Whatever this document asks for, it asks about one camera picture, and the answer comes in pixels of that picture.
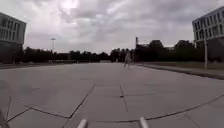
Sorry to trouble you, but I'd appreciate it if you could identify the pale thin pole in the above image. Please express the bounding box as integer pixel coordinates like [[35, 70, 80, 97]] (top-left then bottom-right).
[[203, 30, 209, 70]]

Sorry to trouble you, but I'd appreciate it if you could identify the grey concrete slab plaza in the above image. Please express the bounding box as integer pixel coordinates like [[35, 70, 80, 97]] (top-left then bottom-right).
[[0, 62, 224, 128]]

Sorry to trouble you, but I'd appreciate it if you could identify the pale multi-storey building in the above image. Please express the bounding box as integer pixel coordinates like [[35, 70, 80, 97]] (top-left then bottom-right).
[[191, 6, 224, 63]]

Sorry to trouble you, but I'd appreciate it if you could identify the tall lamp post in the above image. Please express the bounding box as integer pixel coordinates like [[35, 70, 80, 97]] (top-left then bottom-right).
[[50, 37, 57, 54]]

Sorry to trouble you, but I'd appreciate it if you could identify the robot's own part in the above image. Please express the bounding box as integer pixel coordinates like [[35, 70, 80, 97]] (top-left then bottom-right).
[[139, 116, 150, 128], [77, 118, 88, 128]]

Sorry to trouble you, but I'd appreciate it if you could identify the grass strip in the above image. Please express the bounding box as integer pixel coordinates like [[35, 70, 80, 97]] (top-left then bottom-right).
[[143, 61, 224, 71]]

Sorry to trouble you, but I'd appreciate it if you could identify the row of dark trees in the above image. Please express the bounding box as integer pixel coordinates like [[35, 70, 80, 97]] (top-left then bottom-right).
[[13, 39, 224, 64]]

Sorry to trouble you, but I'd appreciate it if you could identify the dark kerb edge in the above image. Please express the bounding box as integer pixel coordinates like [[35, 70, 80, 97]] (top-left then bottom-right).
[[135, 63, 224, 81]]

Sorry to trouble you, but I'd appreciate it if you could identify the grey glass-fronted building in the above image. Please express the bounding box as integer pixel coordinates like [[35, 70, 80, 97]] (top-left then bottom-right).
[[0, 12, 27, 65]]

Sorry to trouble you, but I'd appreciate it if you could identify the person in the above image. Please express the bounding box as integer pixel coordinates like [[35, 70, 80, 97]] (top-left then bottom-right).
[[123, 51, 133, 70]]

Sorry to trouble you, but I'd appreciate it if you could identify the pole with sign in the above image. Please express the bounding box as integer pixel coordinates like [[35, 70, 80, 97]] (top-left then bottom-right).
[[134, 36, 139, 64]]

